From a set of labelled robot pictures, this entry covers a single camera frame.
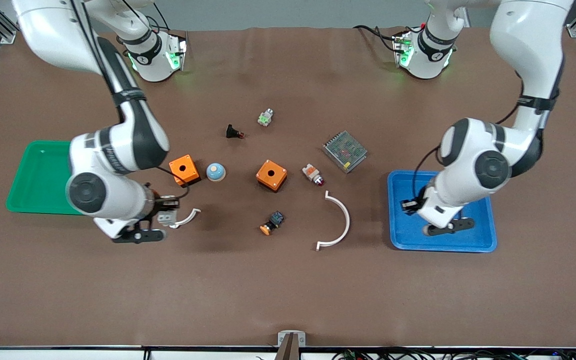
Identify thin black base cable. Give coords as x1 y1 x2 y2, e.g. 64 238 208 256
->
140 0 171 31

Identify brown camera post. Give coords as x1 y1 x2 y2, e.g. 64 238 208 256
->
274 334 301 360

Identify green plastic tray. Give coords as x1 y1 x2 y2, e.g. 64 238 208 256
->
5 140 85 216

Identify small white curved bracket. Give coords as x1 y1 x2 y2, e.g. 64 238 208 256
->
175 208 202 229

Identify red indicator orange white body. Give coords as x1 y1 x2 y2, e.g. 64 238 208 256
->
302 163 326 187

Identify orange mushroom button black body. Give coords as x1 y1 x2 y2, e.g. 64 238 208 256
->
259 210 285 236

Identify metal mesh power supply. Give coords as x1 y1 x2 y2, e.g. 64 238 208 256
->
322 130 368 174

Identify blue dome push button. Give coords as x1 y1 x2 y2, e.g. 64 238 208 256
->
206 163 227 183

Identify large white curved bracket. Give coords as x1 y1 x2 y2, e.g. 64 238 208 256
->
316 190 351 252

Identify white circuit breaker red switches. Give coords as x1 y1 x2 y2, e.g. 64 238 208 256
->
157 209 179 228

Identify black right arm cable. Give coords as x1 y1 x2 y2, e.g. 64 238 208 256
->
69 0 191 201

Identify blue plastic tray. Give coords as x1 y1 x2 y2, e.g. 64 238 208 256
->
387 170 498 253

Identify orange button box black base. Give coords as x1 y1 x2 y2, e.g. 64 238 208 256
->
169 154 201 188

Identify grey metal mounting bracket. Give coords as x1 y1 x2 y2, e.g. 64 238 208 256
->
277 330 307 348

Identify orange button box with screws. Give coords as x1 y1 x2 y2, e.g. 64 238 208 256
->
256 159 288 193

